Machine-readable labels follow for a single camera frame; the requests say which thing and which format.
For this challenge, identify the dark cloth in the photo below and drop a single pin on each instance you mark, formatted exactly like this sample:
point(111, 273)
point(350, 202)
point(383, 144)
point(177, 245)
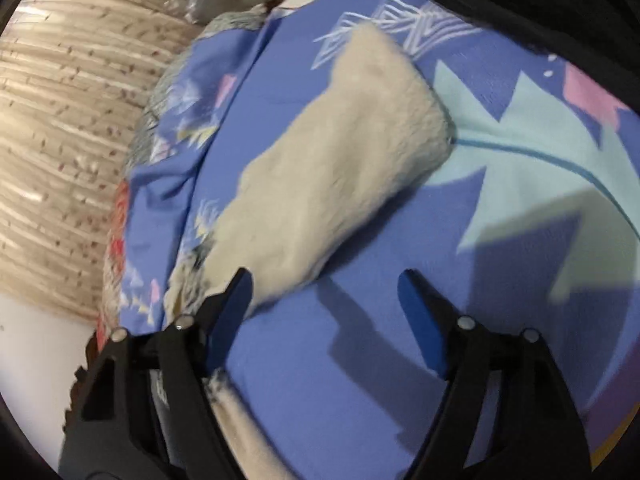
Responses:
point(540, 5)

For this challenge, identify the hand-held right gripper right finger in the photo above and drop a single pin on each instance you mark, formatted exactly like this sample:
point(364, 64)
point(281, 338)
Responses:
point(419, 313)

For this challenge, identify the cream fleece garment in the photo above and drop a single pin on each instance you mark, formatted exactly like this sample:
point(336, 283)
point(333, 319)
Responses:
point(325, 170)

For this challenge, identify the blue patterned bed sheet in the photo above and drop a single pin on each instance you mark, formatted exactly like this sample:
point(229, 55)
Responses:
point(500, 210)

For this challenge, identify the beige striped curtain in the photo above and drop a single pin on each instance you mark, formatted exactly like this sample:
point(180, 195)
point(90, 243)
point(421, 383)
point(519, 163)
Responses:
point(65, 125)

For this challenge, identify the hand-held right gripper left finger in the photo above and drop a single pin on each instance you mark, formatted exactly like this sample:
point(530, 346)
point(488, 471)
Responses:
point(231, 310)

